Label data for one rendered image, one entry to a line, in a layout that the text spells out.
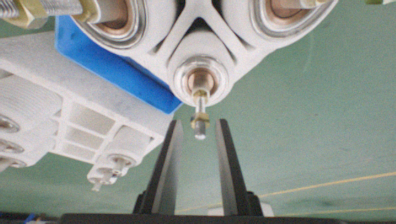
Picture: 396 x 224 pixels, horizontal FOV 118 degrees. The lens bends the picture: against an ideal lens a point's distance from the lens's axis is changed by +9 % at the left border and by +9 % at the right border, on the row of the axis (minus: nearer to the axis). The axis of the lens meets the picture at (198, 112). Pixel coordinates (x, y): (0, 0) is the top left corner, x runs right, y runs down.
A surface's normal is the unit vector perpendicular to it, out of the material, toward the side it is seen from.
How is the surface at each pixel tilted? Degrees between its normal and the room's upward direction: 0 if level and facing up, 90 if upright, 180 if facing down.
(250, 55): 0
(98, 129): 90
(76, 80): 90
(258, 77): 0
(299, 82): 0
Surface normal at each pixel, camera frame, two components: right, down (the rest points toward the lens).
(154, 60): -0.03, 0.67
